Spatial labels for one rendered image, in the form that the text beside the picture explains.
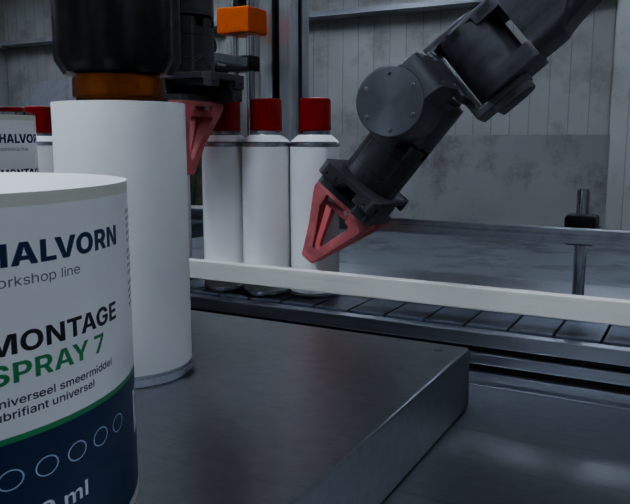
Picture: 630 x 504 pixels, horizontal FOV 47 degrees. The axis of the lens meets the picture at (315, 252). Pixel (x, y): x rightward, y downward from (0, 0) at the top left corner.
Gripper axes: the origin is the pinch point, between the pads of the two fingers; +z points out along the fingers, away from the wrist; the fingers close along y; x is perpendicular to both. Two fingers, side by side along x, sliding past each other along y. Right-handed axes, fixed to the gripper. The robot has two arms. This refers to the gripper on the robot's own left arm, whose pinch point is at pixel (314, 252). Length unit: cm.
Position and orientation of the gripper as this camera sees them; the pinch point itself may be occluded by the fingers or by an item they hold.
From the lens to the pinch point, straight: 72.0
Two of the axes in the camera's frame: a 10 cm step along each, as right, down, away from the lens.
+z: -5.8, 7.5, 3.3
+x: 7.1, 6.6, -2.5
